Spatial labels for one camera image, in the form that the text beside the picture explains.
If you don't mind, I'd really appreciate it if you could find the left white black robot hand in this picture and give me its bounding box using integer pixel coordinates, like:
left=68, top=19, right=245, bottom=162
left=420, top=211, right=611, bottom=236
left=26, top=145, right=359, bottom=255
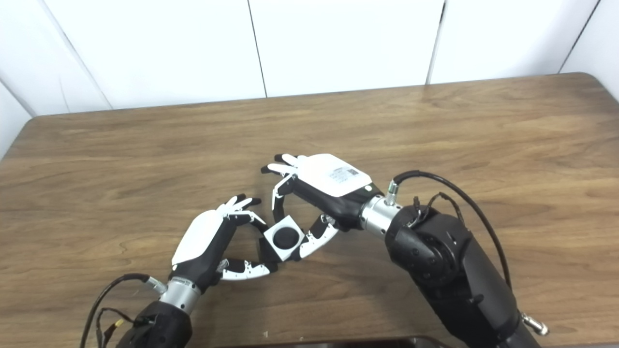
left=172, top=194, right=279, bottom=293

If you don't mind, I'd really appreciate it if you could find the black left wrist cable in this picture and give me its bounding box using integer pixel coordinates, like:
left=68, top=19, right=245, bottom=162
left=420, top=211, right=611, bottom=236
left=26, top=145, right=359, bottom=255
left=80, top=273, right=167, bottom=348

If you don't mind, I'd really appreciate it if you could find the dark robot torso edge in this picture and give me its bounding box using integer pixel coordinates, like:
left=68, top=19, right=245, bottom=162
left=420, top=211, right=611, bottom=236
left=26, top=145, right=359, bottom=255
left=232, top=336, right=455, bottom=348

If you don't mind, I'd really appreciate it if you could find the black peg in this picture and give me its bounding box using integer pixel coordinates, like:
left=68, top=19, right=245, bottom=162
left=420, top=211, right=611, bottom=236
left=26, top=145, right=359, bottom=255
left=258, top=226, right=300, bottom=265

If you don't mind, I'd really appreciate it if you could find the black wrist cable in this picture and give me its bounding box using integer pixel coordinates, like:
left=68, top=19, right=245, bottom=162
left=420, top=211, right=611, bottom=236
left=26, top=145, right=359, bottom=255
left=384, top=170, right=513, bottom=290
left=80, top=273, right=167, bottom=348

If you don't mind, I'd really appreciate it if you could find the white square piece with hole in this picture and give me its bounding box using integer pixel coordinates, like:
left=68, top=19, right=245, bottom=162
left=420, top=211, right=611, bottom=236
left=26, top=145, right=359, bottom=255
left=264, top=216, right=306, bottom=262

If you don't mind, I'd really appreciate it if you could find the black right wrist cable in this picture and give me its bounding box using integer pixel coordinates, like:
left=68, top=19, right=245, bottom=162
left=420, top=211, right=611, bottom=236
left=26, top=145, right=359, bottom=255
left=384, top=170, right=513, bottom=290

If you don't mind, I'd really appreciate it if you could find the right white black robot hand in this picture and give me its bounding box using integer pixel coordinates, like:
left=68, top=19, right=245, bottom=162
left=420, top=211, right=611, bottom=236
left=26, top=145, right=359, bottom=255
left=261, top=153, right=385, bottom=261

